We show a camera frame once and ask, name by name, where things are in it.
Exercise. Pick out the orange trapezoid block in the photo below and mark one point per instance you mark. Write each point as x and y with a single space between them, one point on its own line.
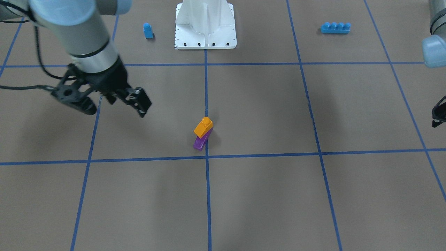
203 127

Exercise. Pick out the purple trapezoid block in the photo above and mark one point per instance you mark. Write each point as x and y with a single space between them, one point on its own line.
200 142

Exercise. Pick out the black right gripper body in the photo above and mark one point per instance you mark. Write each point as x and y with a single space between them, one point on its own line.
112 79

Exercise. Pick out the white camera mast base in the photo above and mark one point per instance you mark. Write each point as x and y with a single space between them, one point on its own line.
205 25

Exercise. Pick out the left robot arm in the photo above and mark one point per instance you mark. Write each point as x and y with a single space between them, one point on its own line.
434 52

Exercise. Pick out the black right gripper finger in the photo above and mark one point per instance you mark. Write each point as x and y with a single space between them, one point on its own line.
136 98

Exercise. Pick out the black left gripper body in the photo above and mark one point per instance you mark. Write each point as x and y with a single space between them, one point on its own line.
439 112

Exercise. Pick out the blue four-stud block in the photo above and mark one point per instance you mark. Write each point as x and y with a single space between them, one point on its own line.
336 28

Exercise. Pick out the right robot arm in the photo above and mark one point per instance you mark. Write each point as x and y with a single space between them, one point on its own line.
96 64

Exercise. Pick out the small blue block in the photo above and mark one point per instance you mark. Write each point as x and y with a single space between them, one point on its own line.
147 30

